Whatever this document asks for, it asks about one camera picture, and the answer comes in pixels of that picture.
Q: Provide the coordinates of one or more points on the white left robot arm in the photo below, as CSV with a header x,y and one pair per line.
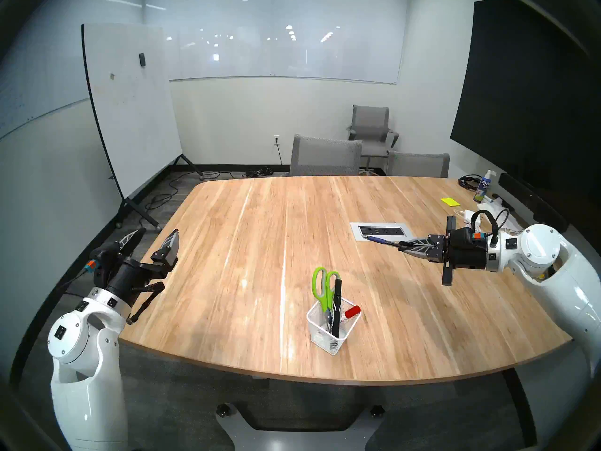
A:
x,y
82,361

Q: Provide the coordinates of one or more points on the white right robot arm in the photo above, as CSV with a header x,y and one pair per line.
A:
x,y
540,248

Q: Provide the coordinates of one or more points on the large black wall screen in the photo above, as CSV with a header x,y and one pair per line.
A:
x,y
526,102

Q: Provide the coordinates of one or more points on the black permanent marker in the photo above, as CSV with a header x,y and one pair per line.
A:
x,y
336,309

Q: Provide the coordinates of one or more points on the black video sound bar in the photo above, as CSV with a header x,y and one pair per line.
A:
x,y
530,201

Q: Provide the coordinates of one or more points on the whiteboard cleaner spray bottle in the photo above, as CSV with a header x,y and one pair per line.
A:
x,y
482,189

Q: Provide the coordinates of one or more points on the white crumpled tissue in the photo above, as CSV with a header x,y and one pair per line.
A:
x,y
500,210

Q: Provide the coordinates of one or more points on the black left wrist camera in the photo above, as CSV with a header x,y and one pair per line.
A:
x,y
104,257

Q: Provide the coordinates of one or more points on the mobile whiteboard on stand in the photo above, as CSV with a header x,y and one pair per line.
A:
x,y
131,102

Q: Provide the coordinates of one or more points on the wall whiteboard with writing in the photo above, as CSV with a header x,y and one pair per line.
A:
x,y
28,102

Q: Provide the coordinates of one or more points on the grey office chair with armrests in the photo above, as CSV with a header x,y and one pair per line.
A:
x,y
371,121

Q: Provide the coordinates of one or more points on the white power adapter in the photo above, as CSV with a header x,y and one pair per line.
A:
x,y
467,214

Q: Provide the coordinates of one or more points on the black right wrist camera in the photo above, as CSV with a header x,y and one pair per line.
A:
x,y
465,236

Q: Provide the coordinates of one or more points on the wide glass wall whiteboard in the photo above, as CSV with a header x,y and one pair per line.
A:
x,y
281,55

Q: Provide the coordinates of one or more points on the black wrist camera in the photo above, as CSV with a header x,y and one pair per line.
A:
x,y
465,236
104,257

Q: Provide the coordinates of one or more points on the grey table power outlet box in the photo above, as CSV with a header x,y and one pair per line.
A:
x,y
382,230

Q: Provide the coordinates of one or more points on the grey mesh office chair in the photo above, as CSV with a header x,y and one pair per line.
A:
x,y
418,166
324,156

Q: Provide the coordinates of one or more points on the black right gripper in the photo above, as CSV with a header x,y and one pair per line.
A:
x,y
467,257

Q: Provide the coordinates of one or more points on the red capped white marker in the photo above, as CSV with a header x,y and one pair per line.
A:
x,y
353,310

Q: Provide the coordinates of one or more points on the blue ballpoint pen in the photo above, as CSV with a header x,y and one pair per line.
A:
x,y
378,240

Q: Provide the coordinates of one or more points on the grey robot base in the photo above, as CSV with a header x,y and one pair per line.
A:
x,y
300,438

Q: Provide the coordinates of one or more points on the yellow sticky note pad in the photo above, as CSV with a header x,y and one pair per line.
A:
x,y
450,202

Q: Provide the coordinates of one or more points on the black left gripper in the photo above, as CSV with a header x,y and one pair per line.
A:
x,y
127,276

